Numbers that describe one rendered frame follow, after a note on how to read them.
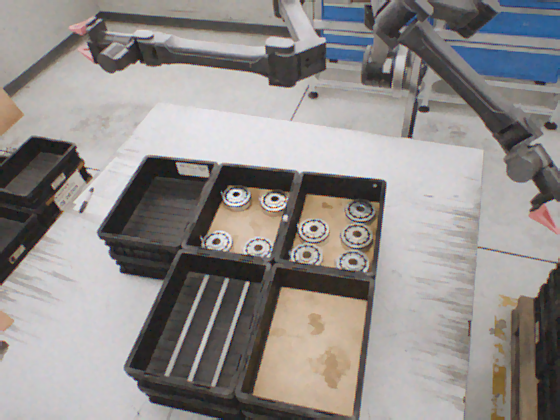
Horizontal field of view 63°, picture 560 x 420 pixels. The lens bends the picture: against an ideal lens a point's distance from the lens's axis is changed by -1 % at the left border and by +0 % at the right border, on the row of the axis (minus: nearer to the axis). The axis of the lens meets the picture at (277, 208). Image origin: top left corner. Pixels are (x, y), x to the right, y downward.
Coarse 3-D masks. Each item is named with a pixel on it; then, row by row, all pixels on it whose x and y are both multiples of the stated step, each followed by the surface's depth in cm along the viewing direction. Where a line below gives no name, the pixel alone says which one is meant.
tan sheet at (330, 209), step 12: (312, 204) 162; (324, 204) 162; (336, 204) 161; (312, 216) 158; (324, 216) 158; (336, 216) 158; (336, 228) 154; (372, 228) 153; (336, 240) 151; (324, 252) 148; (336, 252) 147; (372, 252) 146; (324, 264) 145
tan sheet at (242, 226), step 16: (256, 192) 169; (288, 192) 167; (224, 208) 164; (256, 208) 163; (224, 224) 159; (240, 224) 159; (256, 224) 158; (272, 224) 158; (240, 240) 154; (272, 240) 153
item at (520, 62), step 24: (504, 0) 260; (528, 0) 256; (552, 0) 251; (504, 24) 270; (528, 24) 265; (552, 24) 261; (456, 48) 289; (480, 48) 284; (504, 48) 278; (528, 48) 274; (552, 48) 271; (480, 72) 295; (504, 72) 290; (528, 72) 285; (552, 72) 280
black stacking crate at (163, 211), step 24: (144, 168) 171; (168, 168) 174; (144, 192) 173; (168, 192) 173; (192, 192) 172; (120, 216) 159; (144, 216) 165; (168, 216) 164; (168, 240) 157; (168, 264) 150
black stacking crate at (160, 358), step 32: (192, 256) 140; (192, 288) 143; (256, 288) 141; (160, 320) 131; (192, 320) 135; (224, 320) 134; (160, 352) 129; (192, 352) 128; (160, 384) 118; (224, 384) 121
